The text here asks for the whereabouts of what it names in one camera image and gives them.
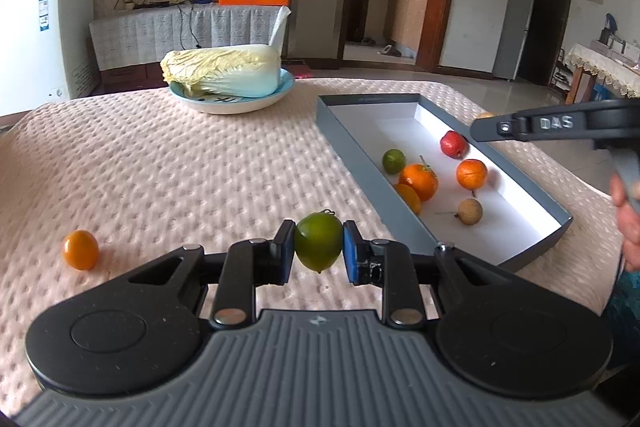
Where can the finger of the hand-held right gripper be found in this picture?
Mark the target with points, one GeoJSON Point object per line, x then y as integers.
{"type": "Point", "coordinates": [530, 124]}

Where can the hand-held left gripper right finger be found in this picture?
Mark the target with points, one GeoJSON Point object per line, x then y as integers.
{"type": "Point", "coordinates": [350, 253]}

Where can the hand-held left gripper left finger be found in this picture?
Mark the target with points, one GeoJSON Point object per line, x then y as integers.
{"type": "Point", "coordinates": [286, 253]}

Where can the large green fruit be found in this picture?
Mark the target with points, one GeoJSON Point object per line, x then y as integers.
{"type": "Point", "coordinates": [317, 242]}

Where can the round orange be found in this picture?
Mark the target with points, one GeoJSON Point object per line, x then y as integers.
{"type": "Point", "coordinates": [471, 174]}
{"type": "Point", "coordinates": [419, 182]}

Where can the red fruit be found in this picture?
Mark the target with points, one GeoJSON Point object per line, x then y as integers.
{"type": "Point", "coordinates": [454, 144]}

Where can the grey box white inside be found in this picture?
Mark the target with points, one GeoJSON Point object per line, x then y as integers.
{"type": "Point", "coordinates": [500, 217]}

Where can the small green fruit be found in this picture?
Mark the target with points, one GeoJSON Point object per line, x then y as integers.
{"type": "Point", "coordinates": [393, 161]}

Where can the small orange kumquat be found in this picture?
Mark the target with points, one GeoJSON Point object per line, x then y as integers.
{"type": "Point", "coordinates": [407, 198]}
{"type": "Point", "coordinates": [80, 249]}

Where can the person's right hand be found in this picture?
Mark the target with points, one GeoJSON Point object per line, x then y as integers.
{"type": "Point", "coordinates": [631, 232]}

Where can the table with lace cloth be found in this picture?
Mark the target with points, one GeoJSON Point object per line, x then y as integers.
{"type": "Point", "coordinates": [600, 67]}

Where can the small orange kumquat in tray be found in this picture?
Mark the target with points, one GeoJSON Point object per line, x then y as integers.
{"type": "Point", "coordinates": [407, 198]}

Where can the grey refrigerator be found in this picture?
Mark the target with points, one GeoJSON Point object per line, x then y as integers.
{"type": "Point", "coordinates": [515, 22]}

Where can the brown longan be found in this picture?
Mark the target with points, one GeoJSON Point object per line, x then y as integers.
{"type": "Point", "coordinates": [470, 211]}

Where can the light blue plate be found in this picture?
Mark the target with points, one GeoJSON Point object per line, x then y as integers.
{"type": "Point", "coordinates": [235, 104]}

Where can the slipper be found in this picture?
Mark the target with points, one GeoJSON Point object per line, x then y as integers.
{"type": "Point", "coordinates": [390, 50]}
{"type": "Point", "coordinates": [367, 41]}

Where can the wooden floor cabinet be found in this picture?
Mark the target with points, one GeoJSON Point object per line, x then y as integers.
{"type": "Point", "coordinates": [405, 17]}

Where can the red object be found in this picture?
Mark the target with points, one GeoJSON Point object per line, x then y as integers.
{"type": "Point", "coordinates": [301, 71]}

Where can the napa cabbage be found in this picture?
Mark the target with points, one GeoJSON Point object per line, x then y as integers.
{"type": "Point", "coordinates": [225, 69]}

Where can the cabinet with lace cloth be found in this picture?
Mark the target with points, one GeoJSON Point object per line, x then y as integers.
{"type": "Point", "coordinates": [150, 32]}

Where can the black power strip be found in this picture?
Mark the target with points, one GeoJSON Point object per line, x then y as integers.
{"type": "Point", "coordinates": [150, 5]}

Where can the white chest freezer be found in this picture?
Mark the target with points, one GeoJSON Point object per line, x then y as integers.
{"type": "Point", "coordinates": [30, 42]}

